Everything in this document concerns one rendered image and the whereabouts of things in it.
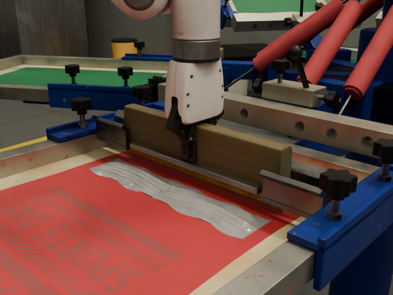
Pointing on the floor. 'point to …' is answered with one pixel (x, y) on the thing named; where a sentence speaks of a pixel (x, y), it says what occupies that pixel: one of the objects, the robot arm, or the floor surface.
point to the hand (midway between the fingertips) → (196, 147)
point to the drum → (123, 47)
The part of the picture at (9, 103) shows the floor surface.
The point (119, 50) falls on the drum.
